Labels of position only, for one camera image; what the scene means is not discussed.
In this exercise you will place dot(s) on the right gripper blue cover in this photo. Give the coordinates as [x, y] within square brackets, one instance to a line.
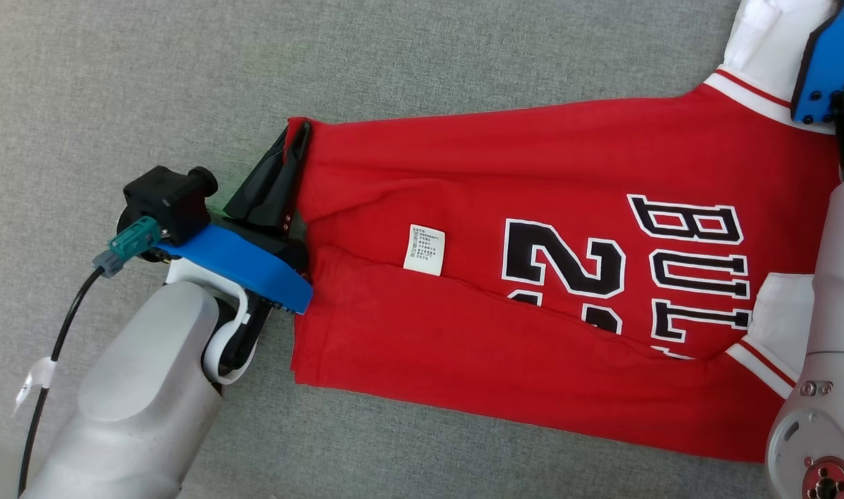
[827, 62]

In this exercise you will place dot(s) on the red Bulls jersey white sleeves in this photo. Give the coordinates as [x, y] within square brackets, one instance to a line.
[463, 346]

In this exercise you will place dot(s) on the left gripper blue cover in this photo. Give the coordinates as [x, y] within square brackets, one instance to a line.
[249, 267]

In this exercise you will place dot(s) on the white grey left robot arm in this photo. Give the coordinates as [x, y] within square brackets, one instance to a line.
[138, 402]

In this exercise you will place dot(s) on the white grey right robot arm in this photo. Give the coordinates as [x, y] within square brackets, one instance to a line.
[838, 291]

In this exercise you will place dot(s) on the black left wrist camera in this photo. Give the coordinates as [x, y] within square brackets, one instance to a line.
[165, 201]

